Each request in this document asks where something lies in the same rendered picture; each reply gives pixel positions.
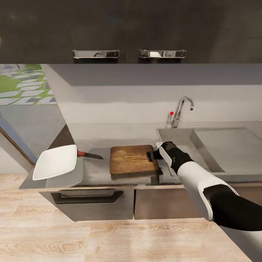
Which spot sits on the cabinet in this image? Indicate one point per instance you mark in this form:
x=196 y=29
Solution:
x=130 y=31

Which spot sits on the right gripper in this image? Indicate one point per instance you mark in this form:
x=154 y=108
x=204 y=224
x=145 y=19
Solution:
x=154 y=155

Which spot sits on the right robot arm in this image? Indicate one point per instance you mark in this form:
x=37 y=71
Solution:
x=216 y=201

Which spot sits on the bowl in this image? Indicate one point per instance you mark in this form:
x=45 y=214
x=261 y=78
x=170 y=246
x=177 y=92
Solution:
x=55 y=162

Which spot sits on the cutting board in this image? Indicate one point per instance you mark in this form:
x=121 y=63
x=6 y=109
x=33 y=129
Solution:
x=132 y=159

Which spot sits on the parer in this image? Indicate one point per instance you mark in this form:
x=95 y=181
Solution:
x=88 y=154

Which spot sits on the dishwasher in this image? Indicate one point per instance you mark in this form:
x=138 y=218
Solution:
x=93 y=205

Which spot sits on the fixed window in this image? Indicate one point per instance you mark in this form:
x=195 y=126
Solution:
x=30 y=118

